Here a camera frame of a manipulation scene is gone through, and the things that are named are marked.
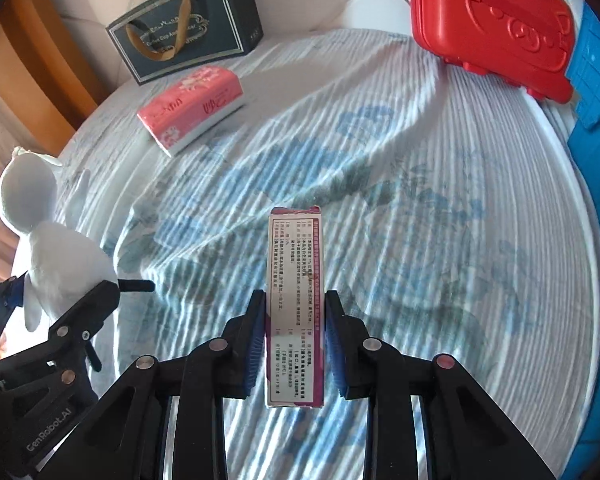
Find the white plush toy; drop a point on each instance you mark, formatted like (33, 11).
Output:
(55, 250)

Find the blue plastic crate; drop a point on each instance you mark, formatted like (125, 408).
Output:
(597, 170)

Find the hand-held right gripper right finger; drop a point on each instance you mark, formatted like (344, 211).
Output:
(336, 360)

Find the black gift box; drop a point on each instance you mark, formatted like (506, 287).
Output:
(190, 20)

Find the red bear suitcase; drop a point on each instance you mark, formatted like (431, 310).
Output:
(490, 25)

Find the long white medicine box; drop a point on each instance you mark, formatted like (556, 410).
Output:
(295, 310)

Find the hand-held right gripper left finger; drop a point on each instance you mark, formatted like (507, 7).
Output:
(256, 360)

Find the wooden frame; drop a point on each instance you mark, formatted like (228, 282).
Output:
(55, 60)

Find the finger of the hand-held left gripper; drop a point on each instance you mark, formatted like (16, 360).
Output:
(12, 292)
(75, 320)

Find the pink tissue pack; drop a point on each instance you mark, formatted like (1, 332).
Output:
(190, 110)

